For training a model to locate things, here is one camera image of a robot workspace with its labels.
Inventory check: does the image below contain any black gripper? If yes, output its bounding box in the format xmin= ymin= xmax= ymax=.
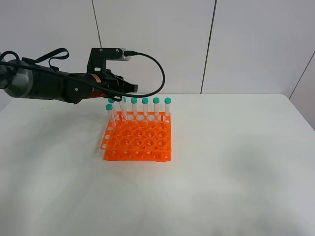
xmin=88 ymin=69 xmax=138 ymax=101

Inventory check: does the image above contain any green-capped test tube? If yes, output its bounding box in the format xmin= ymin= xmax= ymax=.
xmin=118 ymin=98 xmax=127 ymax=121

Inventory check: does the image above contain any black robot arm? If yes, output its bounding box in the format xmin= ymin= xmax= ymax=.
xmin=0 ymin=48 xmax=138 ymax=104

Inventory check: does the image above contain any rack tube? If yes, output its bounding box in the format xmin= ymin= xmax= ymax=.
xmin=142 ymin=97 xmax=149 ymax=117
xmin=120 ymin=97 xmax=128 ymax=116
xmin=130 ymin=97 xmax=138 ymax=116
xmin=105 ymin=104 xmax=115 ymax=123
xmin=153 ymin=97 xmax=159 ymax=117
xmin=164 ymin=97 xmax=171 ymax=117
xmin=108 ymin=98 xmax=117 ymax=120

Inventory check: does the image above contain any rack tube front left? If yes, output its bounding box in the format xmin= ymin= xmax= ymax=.
xmin=105 ymin=104 xmax=115 ymax=123

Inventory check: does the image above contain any orange test tube rack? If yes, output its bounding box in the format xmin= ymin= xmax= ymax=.
xmin=100 ymin=111 xmax=172 ymax=162

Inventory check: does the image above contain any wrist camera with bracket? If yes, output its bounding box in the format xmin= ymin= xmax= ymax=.
xmin=87 ymin=48 xmax=131 ymax=73

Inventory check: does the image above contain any black camera cable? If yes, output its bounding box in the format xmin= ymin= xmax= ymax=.
xmin=0 ymin=50 xmax=166 ymax=98

